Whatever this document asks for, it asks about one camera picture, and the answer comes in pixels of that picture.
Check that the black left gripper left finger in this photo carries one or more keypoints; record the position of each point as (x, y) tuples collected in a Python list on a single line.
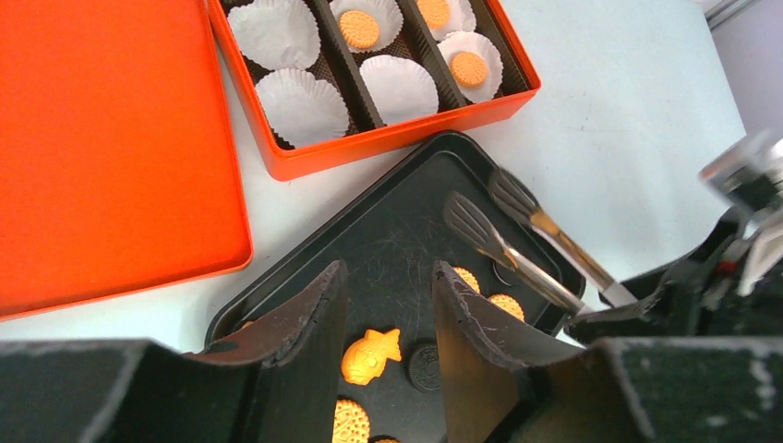
[(290, 358)]

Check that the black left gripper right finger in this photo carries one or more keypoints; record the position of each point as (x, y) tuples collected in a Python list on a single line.
[(492, 378)]

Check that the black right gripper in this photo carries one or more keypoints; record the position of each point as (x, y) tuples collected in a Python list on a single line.
[(697, 294)]

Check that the round black cookie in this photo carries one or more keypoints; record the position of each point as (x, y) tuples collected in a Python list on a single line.
[(423, 368), (506, 276)]

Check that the black baking tray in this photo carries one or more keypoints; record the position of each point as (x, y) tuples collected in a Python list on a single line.
[(389, 239)]

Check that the orange box lid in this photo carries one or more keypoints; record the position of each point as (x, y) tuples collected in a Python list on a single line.
[(119, 171)]

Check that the orange cookie box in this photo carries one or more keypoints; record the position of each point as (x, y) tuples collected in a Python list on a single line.
[(367, 134)]

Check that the orange fish cookie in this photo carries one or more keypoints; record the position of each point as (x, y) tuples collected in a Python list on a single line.
[(366, 358)]

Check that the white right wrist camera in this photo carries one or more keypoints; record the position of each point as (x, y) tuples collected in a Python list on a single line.
[(749, 175)]

